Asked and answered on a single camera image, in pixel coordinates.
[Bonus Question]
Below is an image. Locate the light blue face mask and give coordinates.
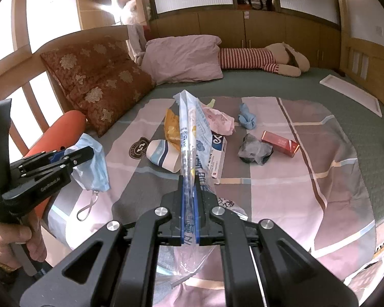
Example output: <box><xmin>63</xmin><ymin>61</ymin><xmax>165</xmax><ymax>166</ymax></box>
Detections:
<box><xmin>63</xmin><ymin>132</ymin><xmax>111</xmax><ymax>222</ymax></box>

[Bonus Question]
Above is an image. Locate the clear printed plastic bag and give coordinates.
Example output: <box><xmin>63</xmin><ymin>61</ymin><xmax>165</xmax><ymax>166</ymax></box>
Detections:
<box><xmin>157</xmin><ymin>90</ymin><xmax>215</xmax><ymax>288</ymax></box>

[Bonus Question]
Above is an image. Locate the pink printed plastic bag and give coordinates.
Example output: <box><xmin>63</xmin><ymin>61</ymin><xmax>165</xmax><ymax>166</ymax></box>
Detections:
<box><xmin>201</xmin><ymin>99</ymin><xmax>235</xmax><ymax>136</ymax></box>

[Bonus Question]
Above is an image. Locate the person's left hand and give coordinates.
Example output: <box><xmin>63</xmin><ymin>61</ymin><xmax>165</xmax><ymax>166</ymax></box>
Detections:
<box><xmin>0</xmin><ymin>210</ymin><xmax>47</xmax><ymax>271</ymax></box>

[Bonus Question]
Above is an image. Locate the orange carrot bolster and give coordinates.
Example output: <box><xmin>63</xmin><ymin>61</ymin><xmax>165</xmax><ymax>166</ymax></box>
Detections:
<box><xmin>25</xmin><ymin>109</ymin><xmax>88</xmax><ymax>220</ymax></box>

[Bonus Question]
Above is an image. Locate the white blue medicine box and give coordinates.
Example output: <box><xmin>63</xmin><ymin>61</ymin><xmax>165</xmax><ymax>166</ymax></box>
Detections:
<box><xmin>209</xmin><ymin>133</ymin><xmax>227</xmax><ymax>184</ymax></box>

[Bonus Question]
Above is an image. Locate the orange snack wrapper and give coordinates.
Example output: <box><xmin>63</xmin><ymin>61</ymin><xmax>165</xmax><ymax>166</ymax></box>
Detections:
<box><xmin>164</xmin><ymin>109</ymin><xmax>181</xmax><ymax>152</ymax></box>

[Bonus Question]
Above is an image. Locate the crumpled grey black bag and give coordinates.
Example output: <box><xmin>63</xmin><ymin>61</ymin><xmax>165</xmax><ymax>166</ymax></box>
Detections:
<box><xmin>238</xmin><ymin>133</ymin><xmax>273</xmax><ymax>166</ymax></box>

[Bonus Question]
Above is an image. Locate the red floral brocade cushion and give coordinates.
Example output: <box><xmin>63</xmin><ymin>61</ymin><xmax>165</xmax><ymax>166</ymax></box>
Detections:
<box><xmin>41</xmin><ymin>37</ymin><xmax>155</xmax><ymax>137</ymax></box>

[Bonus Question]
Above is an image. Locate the plaid pink grey blanket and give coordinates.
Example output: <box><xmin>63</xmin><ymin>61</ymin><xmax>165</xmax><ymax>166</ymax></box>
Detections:
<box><xmin>41</xmin><ymin>95</ymin><xmax>377</xmax><ymax>307</ymax></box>

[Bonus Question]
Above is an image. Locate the crumpled blue cloth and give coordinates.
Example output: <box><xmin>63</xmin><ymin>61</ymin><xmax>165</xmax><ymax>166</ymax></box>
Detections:
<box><xmin>238</xmin><ymin>103</ymin><xmax>257</xmax><ymax>130</ymax></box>

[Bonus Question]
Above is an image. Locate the red cigarette box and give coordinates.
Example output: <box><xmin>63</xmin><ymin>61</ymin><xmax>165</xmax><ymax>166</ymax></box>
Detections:
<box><xmin>261</xmin><ymin>130</ymin><xmax>300</xmax><ymax>157</ymax></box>

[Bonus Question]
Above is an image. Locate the wooden headboard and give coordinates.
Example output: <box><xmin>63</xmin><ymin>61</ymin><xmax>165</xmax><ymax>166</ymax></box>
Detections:
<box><xmin>0</xmin><ymin>25</ymin><xmax>130</xmax><ymax>167</ymax></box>

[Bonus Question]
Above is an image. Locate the pink pillow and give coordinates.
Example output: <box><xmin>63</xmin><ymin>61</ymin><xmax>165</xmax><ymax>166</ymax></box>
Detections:
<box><xmin>141</xmin><ymin>35</ymin><xmax>223</xmax><ymax>85</ymax></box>

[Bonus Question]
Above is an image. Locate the white plush toy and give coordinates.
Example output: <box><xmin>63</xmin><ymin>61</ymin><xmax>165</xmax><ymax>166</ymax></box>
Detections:
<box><xmin>121</xmin><ymin>0</ymin><xmax>146</xmax><ymax>65</ymax></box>

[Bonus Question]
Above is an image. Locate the striped plush doll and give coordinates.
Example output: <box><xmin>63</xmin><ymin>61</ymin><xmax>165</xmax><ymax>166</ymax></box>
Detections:
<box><xmin>219</xmin><ymin>42</ymin><xmax>310</xmax><ymax>77</ymax></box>

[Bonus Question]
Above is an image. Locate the green bed sheet mattress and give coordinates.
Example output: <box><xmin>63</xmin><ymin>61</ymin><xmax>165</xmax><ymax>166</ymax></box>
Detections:
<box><xmin>92</xmin><ymin>67</ymin><xmax>384</xmax><ymax>227</ymax></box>

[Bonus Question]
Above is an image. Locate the wooden wall cabinet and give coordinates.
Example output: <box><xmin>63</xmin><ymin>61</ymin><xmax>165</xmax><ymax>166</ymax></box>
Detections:
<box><xmin>150</xmin><ymin>0</ymin><xmax>384</xmax><ymax>104</ymax></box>

